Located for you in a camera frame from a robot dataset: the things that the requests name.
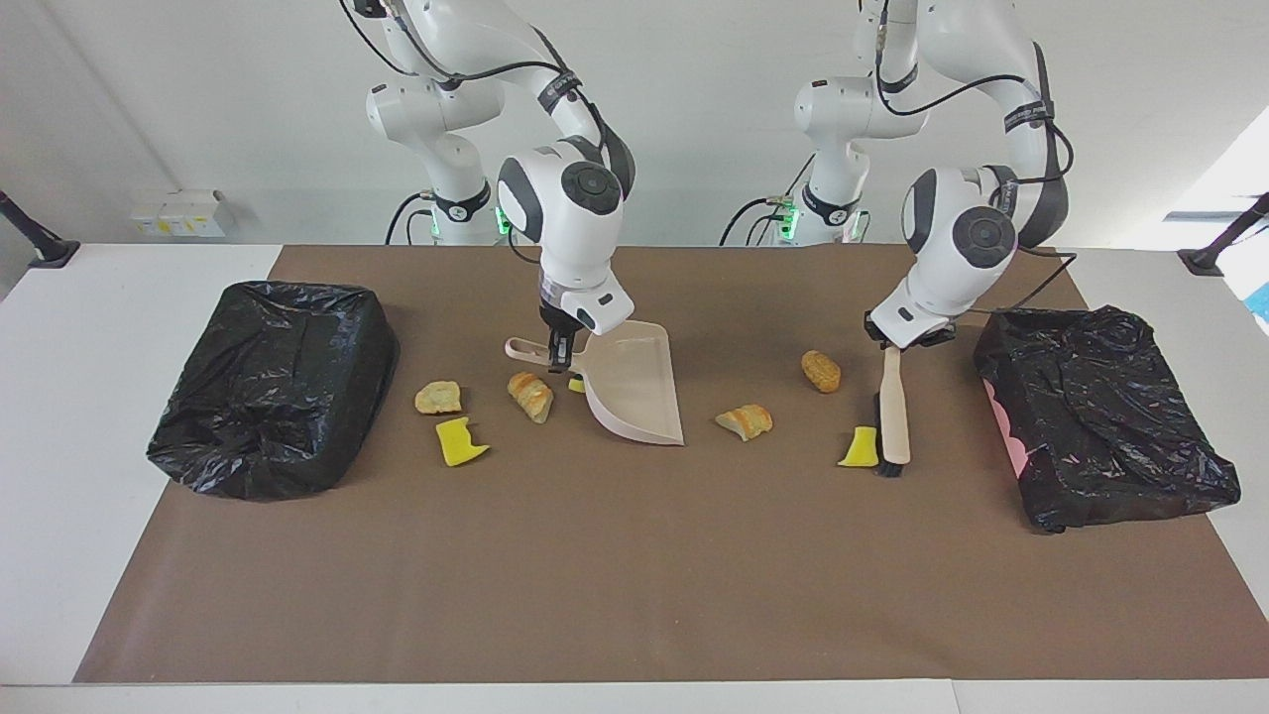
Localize sliced crusty bread piece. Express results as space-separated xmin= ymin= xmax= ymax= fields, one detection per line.
xmin=507 ymin=371 xmax=555 ymax=424
xmin=715 ymin=404 xmax=773 ymax=441

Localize beige hand brush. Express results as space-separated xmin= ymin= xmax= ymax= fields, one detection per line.
xmin=872 ymin=344 xmax=911 ymax=479

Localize beige plastic dustpan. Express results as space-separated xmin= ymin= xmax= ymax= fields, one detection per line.
xmin=505 ymin=320 xmax=685 ymax=446

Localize notched yellow sponge piece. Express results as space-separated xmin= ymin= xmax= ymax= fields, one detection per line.
xmin=435 ymin=416 xmax=491 ymax=468

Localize pink plastic bin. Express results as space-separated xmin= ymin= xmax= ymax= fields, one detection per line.
xmin=980 ymin=375 xmax=1032 ymax=479

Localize black plastic trash bag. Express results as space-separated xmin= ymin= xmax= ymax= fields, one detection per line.
xmin=147 ymin=281 xmax=401 ymax=502
xmin=974 ymin=304 xmax=1242 ymax=535

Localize brown paper table mat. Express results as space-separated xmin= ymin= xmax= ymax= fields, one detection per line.
xmin=74 ymin=245 xmax=1269 ymax=683

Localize white boxes with yellow labels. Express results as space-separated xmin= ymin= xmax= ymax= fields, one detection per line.
xmin=132 ymin=188 xmax=229 ymax=239

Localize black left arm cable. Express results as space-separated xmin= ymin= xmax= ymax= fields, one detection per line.
xmin=872 ymin=0 xmax=1080 ymax=318

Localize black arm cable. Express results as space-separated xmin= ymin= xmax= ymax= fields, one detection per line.
xmin=872 ymin=0 xmax=1080 ymax=318
xmin=340 ymin=0 xmax=611 ymax=267

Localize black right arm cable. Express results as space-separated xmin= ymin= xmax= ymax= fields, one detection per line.
xmin=340 ymin=0 xmax=611 ymax=267

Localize black camera stand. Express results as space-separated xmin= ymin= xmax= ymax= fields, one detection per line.
xmin=1178 ymin=193 xmax=1269 ymax=277
xmin=0 ymin=190 xmax=80 ymax=269

